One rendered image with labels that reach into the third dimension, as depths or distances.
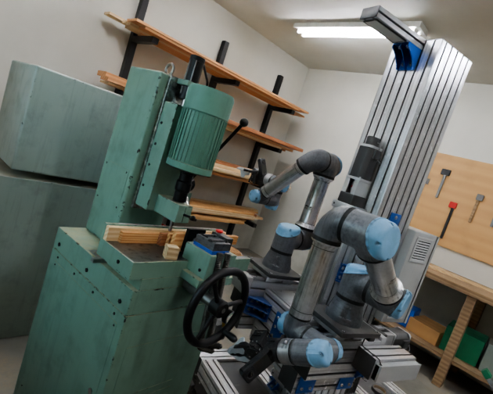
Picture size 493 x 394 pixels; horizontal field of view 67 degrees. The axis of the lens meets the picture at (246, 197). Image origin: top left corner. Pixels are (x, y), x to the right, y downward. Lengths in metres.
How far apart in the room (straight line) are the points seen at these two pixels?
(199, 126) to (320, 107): 3.92
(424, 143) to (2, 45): 2.96
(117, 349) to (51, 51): 2.68
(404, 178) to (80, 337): 1.46
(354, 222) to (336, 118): 3.91
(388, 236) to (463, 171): 3.18
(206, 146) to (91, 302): 0.69
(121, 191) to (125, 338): 0.55
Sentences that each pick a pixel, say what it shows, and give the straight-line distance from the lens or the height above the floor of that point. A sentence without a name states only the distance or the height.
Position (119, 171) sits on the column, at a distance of 1.58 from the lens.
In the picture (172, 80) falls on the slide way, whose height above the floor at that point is 1.50.
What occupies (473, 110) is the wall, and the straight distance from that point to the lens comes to 4.42.
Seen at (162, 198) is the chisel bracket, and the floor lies 1.06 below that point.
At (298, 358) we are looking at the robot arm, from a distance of 1.17.
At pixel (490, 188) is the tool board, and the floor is 1.73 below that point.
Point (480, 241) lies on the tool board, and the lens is 4.15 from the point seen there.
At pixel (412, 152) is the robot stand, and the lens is 1.80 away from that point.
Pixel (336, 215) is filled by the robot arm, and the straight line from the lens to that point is 1.16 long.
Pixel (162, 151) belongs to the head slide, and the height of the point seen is 1.23.
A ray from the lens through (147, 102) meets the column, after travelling 1.52.
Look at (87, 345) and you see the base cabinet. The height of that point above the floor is 0.51.
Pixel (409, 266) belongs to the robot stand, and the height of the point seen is 1.06.
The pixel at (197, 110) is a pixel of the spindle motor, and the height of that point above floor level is 1.41.
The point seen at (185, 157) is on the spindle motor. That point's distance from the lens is 1.34.
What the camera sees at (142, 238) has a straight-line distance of 1.39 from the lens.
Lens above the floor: 1.33
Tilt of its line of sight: 7 degrees down
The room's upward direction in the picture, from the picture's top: 18 degrees clockwise
